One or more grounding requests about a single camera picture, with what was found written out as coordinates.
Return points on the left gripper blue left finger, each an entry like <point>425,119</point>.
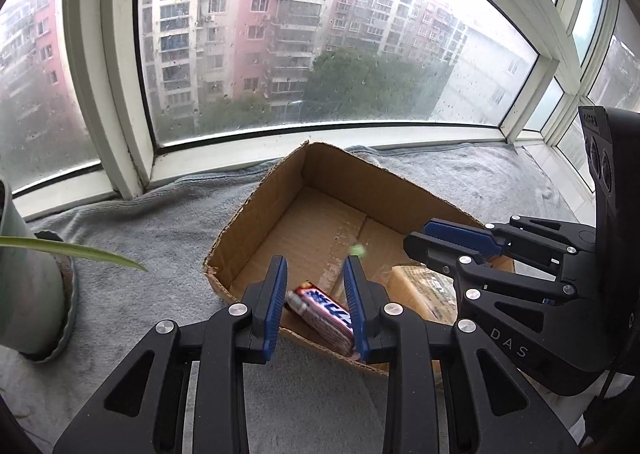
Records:
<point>266,300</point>

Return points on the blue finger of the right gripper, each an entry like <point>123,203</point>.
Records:
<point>481,240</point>
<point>438,255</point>

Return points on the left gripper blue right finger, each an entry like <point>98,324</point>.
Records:
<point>365,300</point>

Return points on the bread loaf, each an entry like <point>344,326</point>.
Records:
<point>427,293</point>

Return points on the snickers bar chinese label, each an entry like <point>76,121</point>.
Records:
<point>328,318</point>

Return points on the small green candy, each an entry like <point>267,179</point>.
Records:
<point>357,250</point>

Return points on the brown cardboard box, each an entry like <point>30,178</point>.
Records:
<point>311,207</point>

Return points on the green pot saucer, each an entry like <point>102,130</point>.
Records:
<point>70,284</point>

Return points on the spider plant in green pot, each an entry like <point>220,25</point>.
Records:
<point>32,303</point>

